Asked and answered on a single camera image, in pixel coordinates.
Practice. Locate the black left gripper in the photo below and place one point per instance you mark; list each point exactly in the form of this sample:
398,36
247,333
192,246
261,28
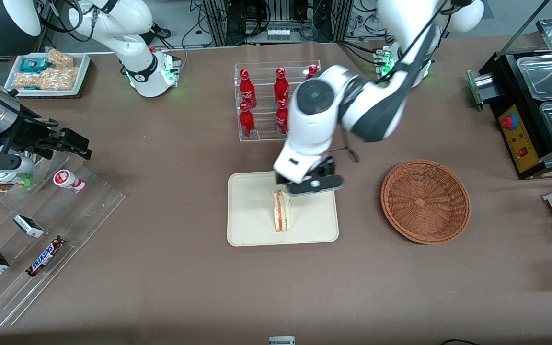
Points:
325,168

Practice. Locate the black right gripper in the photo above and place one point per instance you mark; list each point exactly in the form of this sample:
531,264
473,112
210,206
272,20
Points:
26,136

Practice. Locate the triangle sandwich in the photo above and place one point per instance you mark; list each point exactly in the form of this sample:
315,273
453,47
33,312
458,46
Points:
281,213

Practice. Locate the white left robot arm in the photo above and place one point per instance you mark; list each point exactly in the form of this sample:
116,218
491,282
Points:
314,124

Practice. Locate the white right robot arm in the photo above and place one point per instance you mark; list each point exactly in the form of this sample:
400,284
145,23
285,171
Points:
137,28

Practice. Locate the cream plastic tray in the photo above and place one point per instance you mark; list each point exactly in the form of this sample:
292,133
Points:
252,211

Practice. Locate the white snack tray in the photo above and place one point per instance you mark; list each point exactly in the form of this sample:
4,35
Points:
82,72

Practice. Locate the brown wicker basket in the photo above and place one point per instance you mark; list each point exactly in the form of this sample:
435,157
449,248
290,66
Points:
424,203

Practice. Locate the white red yogurt bottle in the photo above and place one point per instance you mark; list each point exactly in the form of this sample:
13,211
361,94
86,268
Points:
67,180

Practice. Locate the clear acrylic bottle rack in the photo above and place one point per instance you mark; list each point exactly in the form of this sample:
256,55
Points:
261,136

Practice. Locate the red cola bottle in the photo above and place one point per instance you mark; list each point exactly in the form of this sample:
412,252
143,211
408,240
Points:
246,88
281,120
246,122
312,71
281,86

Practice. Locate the large rice cracker bag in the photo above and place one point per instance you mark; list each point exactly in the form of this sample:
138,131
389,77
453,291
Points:
55,79

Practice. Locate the clear acrylic stepped display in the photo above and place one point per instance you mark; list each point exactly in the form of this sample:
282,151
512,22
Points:
79,215

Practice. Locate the green lidded drink cup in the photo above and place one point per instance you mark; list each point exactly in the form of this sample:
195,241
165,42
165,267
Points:
10,179

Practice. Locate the small rice cracker bag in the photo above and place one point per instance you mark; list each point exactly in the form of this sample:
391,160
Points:
60,58

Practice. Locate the teal snack packet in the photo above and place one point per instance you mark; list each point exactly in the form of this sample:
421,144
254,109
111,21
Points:
34,64

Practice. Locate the snickers chocolate bar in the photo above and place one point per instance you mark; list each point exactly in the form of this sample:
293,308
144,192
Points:
45,256

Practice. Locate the white power strip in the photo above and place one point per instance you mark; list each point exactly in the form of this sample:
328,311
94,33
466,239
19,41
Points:
278,34

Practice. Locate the small grey white device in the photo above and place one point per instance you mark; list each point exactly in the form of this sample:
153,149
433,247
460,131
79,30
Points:
281,340

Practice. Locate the black food warmer appliance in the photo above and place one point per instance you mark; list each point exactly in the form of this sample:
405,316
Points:
520,143

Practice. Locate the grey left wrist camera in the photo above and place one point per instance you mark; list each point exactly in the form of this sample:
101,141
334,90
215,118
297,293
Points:
315,186

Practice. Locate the aluminium frame equipment rack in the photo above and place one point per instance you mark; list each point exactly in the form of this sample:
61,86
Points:
218,21

